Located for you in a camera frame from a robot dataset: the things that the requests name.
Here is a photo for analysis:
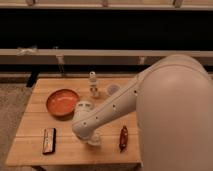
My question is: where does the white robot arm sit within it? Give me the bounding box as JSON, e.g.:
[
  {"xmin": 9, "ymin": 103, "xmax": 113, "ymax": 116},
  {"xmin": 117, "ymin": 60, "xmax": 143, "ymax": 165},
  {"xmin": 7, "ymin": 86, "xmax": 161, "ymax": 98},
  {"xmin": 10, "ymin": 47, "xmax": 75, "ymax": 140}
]
[{"xmin": 72, "ymin": 54, "xmax": 213, "ymax": 171}]

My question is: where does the orange bowl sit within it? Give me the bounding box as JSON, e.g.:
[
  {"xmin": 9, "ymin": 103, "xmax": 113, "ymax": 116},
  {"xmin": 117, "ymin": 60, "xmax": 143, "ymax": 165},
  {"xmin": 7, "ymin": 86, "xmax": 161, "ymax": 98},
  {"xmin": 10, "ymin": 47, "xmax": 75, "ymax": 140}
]
[{"xmin": 46, "ymin": 89, "xmax": 79, "ymax": 117}]

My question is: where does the clear plastic bottle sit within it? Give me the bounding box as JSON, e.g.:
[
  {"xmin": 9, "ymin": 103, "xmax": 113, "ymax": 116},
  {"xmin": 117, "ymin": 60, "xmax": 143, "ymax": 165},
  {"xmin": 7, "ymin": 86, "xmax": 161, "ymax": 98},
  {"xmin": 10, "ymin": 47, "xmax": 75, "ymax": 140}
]
[{"xmin": 89, "ymin": 71, "xmax": 99, "ymax": 98}]

